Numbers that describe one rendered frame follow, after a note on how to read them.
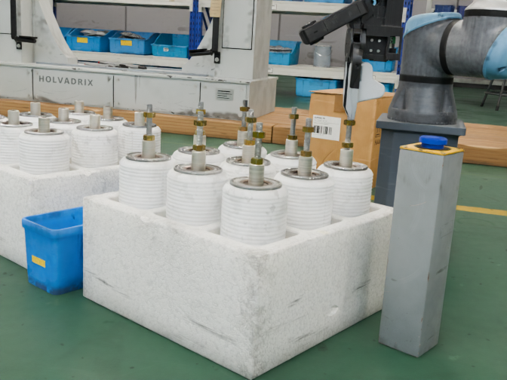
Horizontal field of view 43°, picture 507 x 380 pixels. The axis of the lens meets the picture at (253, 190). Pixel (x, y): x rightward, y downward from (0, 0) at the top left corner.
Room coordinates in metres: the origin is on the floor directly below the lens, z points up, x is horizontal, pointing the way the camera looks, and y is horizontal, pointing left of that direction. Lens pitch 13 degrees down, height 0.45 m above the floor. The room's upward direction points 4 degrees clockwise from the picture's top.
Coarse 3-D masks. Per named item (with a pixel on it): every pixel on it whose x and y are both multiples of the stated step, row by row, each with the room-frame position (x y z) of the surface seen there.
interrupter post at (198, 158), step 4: (192, 152) 0.97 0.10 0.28; (196, 152) 0.97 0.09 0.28; (200, 152) 0.97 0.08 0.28; (204, 152) 0.97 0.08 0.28; (192, 156) 0.97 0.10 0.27; (196, 156) 0.97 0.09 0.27; (200, 156) 0.97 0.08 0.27; (204, 156) 0.97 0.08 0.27; (192, 160) 0.97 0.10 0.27; (196, 160) 0.97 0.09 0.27; (200, 160) 0.97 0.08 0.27; (204, 160) 0.97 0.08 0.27; (192, 164) 0.97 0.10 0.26; (196, 164) 0.97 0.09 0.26; (200, 164) 0.97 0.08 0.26; (204, 164) 0.97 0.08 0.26; (192, 168) 0.97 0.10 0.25; (196, 168) 0.97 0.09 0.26; (200, 168) 0.97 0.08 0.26; (204, 168) 0.97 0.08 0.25
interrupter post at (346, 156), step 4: (340, 152) 1.08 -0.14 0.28; (344, 152) 1.07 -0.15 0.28; (348, 152) 1.07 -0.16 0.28; (352, 152) 1.08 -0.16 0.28; (340, 156) 1.08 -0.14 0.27; (344, 156) 1.07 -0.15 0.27; (348, 156) 1.07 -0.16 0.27; (352, 156) 1.08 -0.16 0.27; (340, 160) 1.08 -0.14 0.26; (344, 160) 1.07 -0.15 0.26; (348, 160) 1.07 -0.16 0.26; (340, 164) 1.08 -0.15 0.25; (344, 164) 1.07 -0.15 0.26; (348, 164) 1.07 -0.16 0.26
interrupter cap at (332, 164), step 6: (324, 162) 1.09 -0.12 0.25; (330, 162) 1.10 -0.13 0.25; (336, 162) 1.10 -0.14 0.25; (354, 162) 1.11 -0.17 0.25; (330, 168) 1.06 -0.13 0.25; (336, 168) 1.05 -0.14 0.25; (342, 168) 1.05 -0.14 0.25; (348, 168) 1.05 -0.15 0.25; (354, 168) 1.06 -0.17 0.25; (360, 168) 1.05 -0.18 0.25; (366, 168) 1.06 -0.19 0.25
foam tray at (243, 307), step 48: (96, 240) 1.02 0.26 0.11; (144, 240) 0.94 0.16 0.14; (192, 240) 0.87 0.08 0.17; (288, 240) 0.87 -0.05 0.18; (336, 240) 0.93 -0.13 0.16; (384, 240) 1.05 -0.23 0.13; (96, 288) 1.02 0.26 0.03; (144, 288) 0.94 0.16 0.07; (192, 288) 0.87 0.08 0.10; (240, 288) 0.81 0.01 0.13; (288, 288) 0.85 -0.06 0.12; (336, 288) 0.94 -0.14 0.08; (192, 336) 0.87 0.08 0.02; (240, 336) 0.81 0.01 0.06; (288, 336) 0.85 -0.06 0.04
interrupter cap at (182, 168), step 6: (174, 168) 0.96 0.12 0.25; (180, 168) 0.97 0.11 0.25; (186, 168) 0.98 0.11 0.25; (210, 168) 0.98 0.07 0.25; (216, 168) 0.98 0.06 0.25; (222, 168) 0.98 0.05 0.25; (192, 174) 0.94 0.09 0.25; (198, 174) 0.94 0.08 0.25; (204, 174) 0.94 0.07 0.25; (210, 174) 0.95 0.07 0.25
